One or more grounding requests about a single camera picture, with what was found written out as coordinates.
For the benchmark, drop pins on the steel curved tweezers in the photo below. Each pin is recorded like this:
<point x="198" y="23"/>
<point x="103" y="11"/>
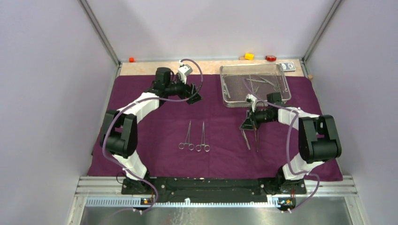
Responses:
<point x="246" y="139"/>

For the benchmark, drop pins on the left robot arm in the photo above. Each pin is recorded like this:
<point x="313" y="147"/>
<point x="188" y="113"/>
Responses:
<point x="119" y="136"/>

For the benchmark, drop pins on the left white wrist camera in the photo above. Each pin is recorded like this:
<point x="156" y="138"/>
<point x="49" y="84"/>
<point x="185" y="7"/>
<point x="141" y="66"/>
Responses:
<point x="184" y="71"/>

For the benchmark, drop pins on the steel forceps clamp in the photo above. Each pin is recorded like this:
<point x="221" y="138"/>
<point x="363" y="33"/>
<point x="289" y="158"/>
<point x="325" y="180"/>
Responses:
<point x="187" y="143"/>

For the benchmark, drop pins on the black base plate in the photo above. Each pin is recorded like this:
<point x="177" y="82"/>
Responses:
<point x="201" y="190"/>

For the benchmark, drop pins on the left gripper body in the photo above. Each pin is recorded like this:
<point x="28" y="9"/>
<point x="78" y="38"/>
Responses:
<point x="179" y="88"/>

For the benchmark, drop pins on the red small block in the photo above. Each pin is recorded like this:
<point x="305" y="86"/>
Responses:
<point x="270" y="58"/>

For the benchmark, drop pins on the yellow small block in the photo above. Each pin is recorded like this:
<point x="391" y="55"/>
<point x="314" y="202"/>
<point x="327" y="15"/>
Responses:
<point x="249" y="56"/>

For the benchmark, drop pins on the steel hemostat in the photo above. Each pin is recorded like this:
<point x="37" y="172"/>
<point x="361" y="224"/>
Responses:
<point x="203" y="146"/>

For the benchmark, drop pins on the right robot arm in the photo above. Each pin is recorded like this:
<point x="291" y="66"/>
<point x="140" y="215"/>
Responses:
<point x="318" y="139"/>

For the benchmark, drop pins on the steel needle holder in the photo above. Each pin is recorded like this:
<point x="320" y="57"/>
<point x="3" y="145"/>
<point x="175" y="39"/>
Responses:
<point x="256" y="135"/>

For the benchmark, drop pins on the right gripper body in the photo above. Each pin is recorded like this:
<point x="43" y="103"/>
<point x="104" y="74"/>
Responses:
<point x="262" y="116"/>

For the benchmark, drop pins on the purple cloth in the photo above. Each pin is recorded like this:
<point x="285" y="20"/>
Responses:
<point x="161" y="131"/>

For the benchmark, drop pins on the metal mesh instrument tray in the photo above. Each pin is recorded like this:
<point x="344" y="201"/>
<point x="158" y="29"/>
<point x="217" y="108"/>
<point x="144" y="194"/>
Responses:
<point x="235" y="76"/>

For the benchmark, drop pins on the blue playing card deck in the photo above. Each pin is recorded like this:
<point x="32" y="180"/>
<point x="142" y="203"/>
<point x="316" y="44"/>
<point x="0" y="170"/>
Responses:
<point x="287" y="66"/>

